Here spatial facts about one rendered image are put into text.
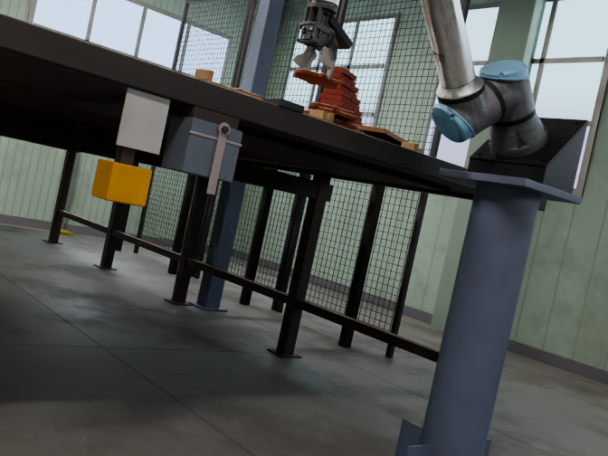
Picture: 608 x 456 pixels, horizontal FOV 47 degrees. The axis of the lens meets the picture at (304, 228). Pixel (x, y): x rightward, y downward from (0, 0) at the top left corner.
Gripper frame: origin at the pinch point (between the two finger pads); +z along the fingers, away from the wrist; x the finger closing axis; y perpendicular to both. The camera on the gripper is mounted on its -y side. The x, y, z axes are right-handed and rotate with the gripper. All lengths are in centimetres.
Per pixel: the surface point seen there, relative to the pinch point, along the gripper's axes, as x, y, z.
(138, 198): 20, 61, 41
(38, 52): 17, 85, 17
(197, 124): 20, 50, 23
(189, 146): 20, 51, 28
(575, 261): -62, -318, 43
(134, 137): 17, 63, 28
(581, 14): -98, -323, -128
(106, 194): 19, 68, 41
